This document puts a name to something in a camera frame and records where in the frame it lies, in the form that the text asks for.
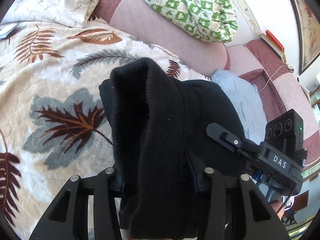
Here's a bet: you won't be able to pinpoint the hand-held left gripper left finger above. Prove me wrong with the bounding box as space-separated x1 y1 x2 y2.
29 167 125 240

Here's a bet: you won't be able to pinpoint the light blue cloth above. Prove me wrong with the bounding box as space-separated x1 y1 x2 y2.
211 69 267 140

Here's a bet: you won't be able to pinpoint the framed wall picture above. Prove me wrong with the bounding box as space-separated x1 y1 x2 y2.
284 0 320 75

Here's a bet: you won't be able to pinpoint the white sprig print pillow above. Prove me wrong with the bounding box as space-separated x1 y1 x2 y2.
0 0 115 28

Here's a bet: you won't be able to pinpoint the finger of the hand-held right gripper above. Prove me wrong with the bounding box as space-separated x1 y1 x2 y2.
206 123 262 160

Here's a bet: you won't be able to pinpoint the pink quilted headboard cushion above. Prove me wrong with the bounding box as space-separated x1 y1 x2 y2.
94 0 228 78
224 40 320 167

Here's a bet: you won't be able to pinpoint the red book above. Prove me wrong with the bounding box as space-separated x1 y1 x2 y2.
265 30 285 52

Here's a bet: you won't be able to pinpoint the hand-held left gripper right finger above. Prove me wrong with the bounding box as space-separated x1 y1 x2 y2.
196 167 290 240

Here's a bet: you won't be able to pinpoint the black pants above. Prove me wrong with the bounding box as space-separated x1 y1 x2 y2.
99 57 247 239

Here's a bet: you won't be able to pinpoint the green checked quilt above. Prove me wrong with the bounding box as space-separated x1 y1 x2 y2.
135 0 238 43

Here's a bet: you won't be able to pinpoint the leaf print plush blanket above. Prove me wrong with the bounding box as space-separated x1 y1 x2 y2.
0 21 213 240

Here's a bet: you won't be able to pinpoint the thin pale string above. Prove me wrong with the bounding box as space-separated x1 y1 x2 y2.
259 65 294 93

